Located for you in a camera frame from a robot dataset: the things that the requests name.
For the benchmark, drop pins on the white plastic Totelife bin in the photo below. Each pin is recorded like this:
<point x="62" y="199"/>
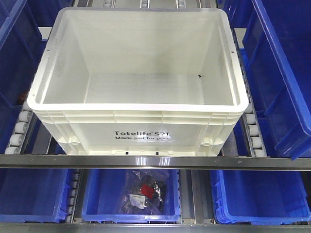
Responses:
<point x="144" y="82"/>

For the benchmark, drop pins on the blue bin lower middle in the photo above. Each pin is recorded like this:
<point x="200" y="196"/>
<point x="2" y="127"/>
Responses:
<point x="103" y="189"/>

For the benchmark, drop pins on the blue bin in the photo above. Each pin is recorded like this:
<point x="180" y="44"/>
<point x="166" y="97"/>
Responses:
<point x="103" y="189"/>
<point x="20" y="40"/>
<point x="278" y="46"/>
<point x="34" y="194"/>
<point x="259" y="197"/>

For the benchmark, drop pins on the blue bin lower right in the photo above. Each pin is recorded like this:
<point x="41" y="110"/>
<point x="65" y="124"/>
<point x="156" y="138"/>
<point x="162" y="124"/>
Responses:
<point x="259" y="197"/>

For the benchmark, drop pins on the blue bin upper right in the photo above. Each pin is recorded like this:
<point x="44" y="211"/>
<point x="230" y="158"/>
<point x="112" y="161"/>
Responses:
<point x="278" y="46"/>

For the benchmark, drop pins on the blue bin lower left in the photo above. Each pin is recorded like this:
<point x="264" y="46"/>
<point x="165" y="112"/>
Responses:
<point x="34" y="194"/>

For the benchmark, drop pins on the blue bin upper left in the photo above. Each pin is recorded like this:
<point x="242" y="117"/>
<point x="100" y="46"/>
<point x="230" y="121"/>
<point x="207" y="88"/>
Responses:
<point x="20" y="40"/>

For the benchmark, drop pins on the clear bag of parts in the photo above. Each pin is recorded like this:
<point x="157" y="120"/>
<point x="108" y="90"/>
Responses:
<point x="143" y="192"/>

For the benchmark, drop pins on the right white roller track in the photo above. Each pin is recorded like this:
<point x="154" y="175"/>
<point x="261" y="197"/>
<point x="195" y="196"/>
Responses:
<point x="249" y="120"/>

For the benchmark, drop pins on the white roller track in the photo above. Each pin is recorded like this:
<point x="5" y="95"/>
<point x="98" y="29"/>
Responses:
<point x="19" y="131"/>
<point x="249" y="120"/>

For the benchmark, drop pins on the left white roller track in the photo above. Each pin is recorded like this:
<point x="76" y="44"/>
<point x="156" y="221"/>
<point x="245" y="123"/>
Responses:
<point x="19" y="131"/>

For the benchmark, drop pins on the steel shelf front rail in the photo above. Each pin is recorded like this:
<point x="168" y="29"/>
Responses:
<point x="154" y="162"/>

